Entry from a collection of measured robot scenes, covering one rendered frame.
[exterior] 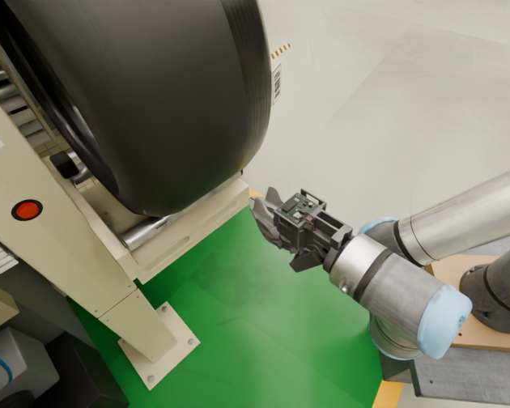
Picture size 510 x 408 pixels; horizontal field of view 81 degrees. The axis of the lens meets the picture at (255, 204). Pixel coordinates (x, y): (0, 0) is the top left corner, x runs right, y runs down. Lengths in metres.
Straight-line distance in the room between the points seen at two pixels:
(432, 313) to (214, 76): 0.40
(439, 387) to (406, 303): 0.57
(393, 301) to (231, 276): 1.26
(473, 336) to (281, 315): 0.82
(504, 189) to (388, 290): 0.21
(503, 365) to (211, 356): 1.04
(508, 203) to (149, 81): 0.49
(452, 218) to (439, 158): 2.00
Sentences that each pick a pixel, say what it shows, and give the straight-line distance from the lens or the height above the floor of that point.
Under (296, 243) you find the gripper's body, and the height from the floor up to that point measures 1.06.
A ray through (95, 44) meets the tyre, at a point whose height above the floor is 1.33.
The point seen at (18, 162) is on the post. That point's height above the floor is 1.15.
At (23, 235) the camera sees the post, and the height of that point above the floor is 1.01.
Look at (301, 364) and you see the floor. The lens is 1.51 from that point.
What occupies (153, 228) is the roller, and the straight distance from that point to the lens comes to 0.71.
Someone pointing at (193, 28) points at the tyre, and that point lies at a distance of 0.43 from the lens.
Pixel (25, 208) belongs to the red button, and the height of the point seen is 1.07.
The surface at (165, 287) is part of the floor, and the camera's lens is 1.66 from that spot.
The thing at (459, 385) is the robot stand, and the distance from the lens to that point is 1.02.
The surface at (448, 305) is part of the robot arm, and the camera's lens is 0.44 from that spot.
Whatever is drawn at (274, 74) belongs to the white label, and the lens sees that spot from 0.53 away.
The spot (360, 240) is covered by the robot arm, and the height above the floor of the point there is 1.10.
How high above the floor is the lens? 1.47
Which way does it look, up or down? 51 degrees down
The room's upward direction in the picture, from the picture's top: straight up
